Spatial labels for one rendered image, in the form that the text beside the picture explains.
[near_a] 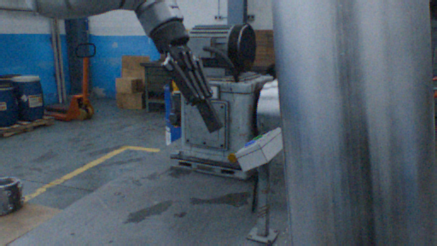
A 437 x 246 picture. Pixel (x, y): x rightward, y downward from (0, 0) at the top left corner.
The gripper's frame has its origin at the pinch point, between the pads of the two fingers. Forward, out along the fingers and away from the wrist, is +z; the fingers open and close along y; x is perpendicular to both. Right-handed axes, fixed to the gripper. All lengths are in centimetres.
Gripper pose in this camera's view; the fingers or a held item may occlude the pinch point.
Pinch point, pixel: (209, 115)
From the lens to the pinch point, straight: 76.1
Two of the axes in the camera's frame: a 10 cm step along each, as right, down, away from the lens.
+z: 4.5, 8.9, -0.1
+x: -7.8, 3.9, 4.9
